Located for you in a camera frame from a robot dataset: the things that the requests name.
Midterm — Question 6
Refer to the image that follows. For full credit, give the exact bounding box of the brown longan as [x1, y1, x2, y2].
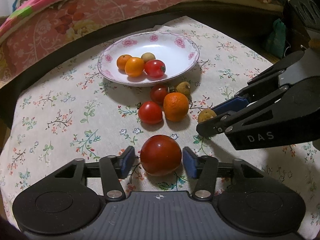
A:
[141, 53, 156, 63]
[197, 108, 217, 123]
[176, 81, 191, 98]

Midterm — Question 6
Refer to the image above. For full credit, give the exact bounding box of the large dark red tomato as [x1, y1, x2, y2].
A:
[140, 135, 182, 177]

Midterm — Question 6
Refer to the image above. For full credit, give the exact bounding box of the orange tangerine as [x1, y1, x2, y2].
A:
[163, 92, 189, 122]
[125, 57, 145, 77]

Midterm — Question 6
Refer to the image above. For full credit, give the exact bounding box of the small red tomato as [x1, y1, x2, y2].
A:
[150, 85, 168, 105]
[138, 101, 163, 125]

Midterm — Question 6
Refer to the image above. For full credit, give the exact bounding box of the oval red tomato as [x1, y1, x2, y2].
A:
[144, 60, 166, 78]

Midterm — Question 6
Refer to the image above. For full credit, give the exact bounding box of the small tangerine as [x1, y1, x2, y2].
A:
[116, 54, 132, 70]

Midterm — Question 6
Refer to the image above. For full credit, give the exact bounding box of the green cloth bag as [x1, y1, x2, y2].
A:
[266, 19, 286, 59]

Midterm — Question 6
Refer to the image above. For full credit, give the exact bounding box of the floral white tablecloth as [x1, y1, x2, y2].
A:
[1, 17, 319, 239]

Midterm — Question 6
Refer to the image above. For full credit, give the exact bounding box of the white floral porcelain plate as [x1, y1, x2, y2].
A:
[97, 31, 200, 87]

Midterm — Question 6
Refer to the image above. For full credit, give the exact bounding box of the pink floral quilt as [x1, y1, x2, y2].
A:
[1, 0, 282, 86]

